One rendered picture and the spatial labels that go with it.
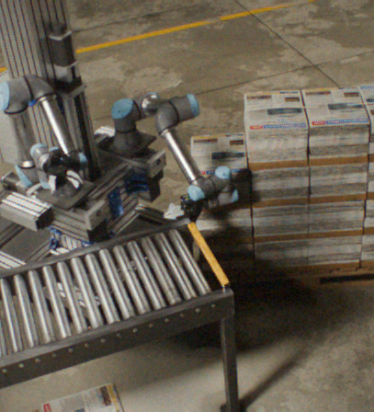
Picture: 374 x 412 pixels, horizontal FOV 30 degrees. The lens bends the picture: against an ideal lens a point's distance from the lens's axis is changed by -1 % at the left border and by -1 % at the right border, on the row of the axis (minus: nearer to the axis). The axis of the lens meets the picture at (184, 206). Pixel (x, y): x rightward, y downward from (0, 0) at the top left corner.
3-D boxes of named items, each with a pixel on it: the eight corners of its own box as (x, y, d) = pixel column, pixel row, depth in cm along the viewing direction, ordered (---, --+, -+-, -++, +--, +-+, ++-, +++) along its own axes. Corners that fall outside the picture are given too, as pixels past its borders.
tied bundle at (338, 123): (299, 127, 366) (299, 88, 352) (354, 123, 364) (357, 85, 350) (308, 167, 336) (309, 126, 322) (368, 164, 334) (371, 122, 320)
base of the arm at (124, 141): (107, 144, 371) (105, 129, 365) (125, 131, 381) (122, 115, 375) (130, 151, 364) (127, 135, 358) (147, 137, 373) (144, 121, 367)
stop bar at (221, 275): (194, 224, 313) (194, 221, 312) (231, 286, 280) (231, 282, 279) (187, 226, 313) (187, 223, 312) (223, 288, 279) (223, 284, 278)
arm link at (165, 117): (147, 106, 319) (199, 197, 312) (167, 97, 324) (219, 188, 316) (141, 117, 330) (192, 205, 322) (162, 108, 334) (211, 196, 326)
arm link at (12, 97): (54, 183, 329) (29, 80, 296) (25, 194, 324) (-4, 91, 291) (46, 171, 337) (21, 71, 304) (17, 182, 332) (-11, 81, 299)
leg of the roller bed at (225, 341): (236, 405, 329) (230, 306, 288) (241, 414, 325) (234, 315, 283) (225, 408, 328) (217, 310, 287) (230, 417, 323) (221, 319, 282)
